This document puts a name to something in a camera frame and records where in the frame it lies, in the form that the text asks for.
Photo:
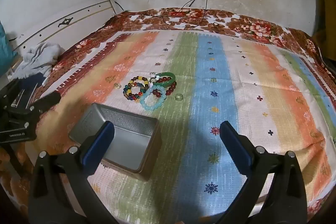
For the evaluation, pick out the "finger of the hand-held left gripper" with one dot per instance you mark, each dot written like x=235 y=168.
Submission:
x=48 y=102

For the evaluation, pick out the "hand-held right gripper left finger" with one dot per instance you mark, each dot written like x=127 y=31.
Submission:
x=98 y=145

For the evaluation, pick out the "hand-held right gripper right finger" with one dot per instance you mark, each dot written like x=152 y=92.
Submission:
x=236 y=145

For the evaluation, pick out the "silver metal tin box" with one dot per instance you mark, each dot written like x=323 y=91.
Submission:
x=131 y=140

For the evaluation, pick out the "green jade bangle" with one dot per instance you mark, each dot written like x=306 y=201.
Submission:
x=169 y=79

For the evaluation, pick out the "dark blue cloth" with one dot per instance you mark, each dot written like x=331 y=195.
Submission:
x=32 y=81

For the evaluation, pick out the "grey crumpled clothing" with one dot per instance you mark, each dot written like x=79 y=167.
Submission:
x=42 y=56

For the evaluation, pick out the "teal pillow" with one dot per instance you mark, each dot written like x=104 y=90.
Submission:
x=5 y=43

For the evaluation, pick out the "striped pastel cloth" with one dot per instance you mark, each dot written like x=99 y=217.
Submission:
x=225 y=69

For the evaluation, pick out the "white bed headboard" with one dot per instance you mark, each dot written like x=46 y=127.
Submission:
x=78 y=22

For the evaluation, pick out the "brown floral blanket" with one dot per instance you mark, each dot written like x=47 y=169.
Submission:
x=252 y=24

